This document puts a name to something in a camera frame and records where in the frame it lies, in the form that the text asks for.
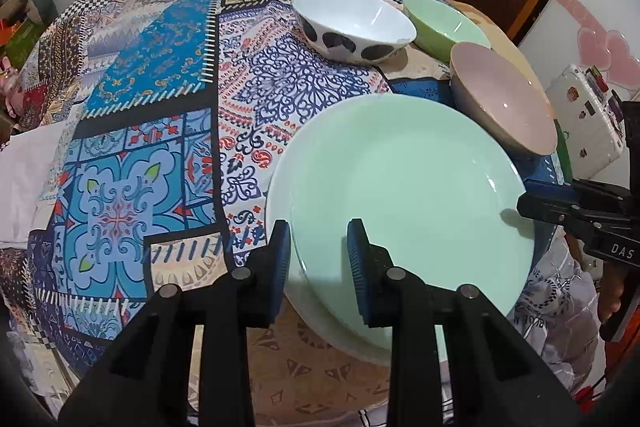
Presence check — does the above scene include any white bowl with black spots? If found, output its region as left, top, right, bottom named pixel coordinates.
left=291, top=0, right=417, bottom=65

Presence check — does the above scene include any green box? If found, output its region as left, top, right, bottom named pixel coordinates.
left=0, top=19, right=46, bottom=62

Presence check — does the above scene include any pink bowl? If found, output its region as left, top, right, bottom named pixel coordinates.
left=449, top=42, right=558, bottom=156

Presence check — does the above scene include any light green plate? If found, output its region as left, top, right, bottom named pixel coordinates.
left=265, top=94, right=536, bottom=355

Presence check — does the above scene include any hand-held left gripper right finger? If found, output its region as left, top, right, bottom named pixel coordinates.
left=346, top=218, right=586, bottom=427

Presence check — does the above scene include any white cloth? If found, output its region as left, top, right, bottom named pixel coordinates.
left=0, top=127, right=61, bottom=243

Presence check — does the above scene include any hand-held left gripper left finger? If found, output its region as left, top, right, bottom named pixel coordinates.
left=57, top=219, right=292, bottom=427

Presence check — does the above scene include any white printed quilted garment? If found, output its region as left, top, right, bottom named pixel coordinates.
left=515, top=237, right=601, bottom=383

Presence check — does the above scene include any patchwork printed blanket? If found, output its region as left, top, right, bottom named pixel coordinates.
left=0, top=0, right=571, bottom=427

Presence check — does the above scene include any light green bowl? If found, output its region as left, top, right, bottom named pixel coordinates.
left=402, top=0, right=492, bottom=64

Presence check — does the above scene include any white appliance with stickers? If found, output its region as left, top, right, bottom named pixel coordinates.
left=545, top=63, right=628, bottom=175

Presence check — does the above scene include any white door with pink decals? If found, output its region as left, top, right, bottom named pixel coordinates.
left=517, top=0, right=640, bottom=108

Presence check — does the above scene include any pink bunny toy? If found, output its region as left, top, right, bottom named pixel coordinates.
left=0, top=57, right=26, bottom=118

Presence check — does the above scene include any person's right hand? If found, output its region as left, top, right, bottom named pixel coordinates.
left=601, top=279, right=625, bottom=319

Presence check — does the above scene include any white plate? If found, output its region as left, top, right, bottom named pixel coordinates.
left=282, top=252, right=393, bottom=367

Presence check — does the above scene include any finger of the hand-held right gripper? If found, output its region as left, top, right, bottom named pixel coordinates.
left=522, top=178, right=621, bottom=208
left=516, top=189, right=596, bottom=228

